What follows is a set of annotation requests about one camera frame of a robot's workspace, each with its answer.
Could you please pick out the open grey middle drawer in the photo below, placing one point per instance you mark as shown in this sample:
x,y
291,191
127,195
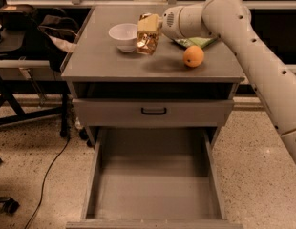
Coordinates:
x,y
153,179

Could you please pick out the green chip bag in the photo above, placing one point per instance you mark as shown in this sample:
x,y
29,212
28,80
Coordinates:
x,y
195,41

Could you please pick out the black chair caster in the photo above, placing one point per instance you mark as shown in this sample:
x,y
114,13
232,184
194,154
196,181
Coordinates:
x,y
8,205

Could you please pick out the orange fruit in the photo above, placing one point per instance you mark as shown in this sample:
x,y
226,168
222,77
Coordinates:
x,y
193,56

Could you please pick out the black office chair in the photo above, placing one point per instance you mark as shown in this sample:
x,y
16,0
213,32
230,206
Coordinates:
x,y
15,22

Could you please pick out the crushed orange soda can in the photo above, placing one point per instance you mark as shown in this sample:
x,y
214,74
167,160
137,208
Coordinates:
x,y
147,42

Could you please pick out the grey side table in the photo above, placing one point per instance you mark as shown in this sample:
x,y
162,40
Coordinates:
x,y
22,69

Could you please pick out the black drawer handle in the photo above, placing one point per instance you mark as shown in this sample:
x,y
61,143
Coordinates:
x,y
154,111

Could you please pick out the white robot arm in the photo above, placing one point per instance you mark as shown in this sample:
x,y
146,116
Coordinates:
x,y
230,20

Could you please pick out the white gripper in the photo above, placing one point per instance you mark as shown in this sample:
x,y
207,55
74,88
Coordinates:
x,y
171,25

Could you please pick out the white ceramic bowl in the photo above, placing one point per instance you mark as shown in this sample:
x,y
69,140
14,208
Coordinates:
x,y
124,36

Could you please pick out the closed grey top drawer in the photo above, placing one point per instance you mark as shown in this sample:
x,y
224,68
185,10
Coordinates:
x,y
126,112

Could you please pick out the grey drawer cabinet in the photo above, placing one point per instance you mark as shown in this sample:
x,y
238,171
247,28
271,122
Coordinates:
x,y
98,69

